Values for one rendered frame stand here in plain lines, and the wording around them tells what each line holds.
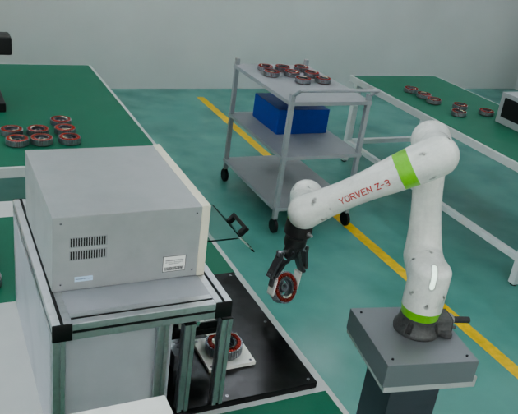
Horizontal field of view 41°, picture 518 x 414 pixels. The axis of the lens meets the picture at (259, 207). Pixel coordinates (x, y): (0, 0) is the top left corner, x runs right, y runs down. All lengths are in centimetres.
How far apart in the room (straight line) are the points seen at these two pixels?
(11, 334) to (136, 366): 58
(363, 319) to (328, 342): 132
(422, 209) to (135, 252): 97
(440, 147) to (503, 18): 775
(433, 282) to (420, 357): 23
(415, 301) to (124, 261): 94
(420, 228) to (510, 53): 780
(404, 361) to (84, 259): 101
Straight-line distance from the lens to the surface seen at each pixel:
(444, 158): 202
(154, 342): 174
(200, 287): 178
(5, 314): 233
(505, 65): 1000
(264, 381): 206
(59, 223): 165
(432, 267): 218
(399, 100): 534
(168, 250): 176
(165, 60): 744
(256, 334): 223
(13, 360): 214
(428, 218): 228
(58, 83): 472
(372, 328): 227
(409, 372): 217
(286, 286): 240
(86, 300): 171
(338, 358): 352
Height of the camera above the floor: 206
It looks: 25 degrees down
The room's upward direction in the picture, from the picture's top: 8 degrees clockwise
